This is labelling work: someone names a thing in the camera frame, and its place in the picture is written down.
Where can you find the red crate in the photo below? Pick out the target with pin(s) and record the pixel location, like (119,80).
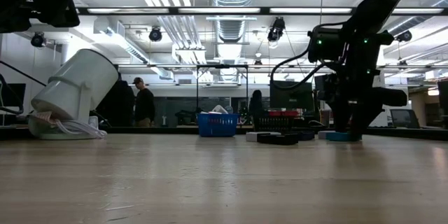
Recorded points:
(281,113)

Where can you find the blue plastic basket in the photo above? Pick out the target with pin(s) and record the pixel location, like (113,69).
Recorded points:
(217,126)

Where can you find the black aluminium table frame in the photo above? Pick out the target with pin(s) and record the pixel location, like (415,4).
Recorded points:
(402,134)

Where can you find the black plastic basket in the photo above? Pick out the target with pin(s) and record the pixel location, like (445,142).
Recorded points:
(274,124)

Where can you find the white cylindrical container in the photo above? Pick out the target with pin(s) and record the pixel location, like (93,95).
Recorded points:
(80,80)

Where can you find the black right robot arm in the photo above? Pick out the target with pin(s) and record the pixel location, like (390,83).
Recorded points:
(381,0)

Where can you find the black beam with light strips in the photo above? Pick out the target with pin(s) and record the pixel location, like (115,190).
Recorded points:
(264,10)

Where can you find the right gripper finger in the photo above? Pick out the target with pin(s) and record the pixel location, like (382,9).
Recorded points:
(341,117)
(360,119)

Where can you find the teal small display module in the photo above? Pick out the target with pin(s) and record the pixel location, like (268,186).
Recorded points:
(336,137)

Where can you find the silver ventilation duct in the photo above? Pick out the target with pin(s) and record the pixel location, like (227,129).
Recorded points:
(232,29)

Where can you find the person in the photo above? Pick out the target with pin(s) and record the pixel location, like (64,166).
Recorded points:
(255,103)
(119,105)
(144,105)

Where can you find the black computer monitor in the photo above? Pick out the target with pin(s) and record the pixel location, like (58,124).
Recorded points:
(12,94)
(290,98)
(444,101)

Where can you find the black small display module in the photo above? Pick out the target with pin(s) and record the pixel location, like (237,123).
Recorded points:
(280,140)

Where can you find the black ceiling spotlight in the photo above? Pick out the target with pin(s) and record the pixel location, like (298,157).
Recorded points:
(38,39)
(277,28)
(155,35)
(404,36)

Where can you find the black metal frame stand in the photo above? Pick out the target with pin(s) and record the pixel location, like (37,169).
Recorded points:
(222,66)

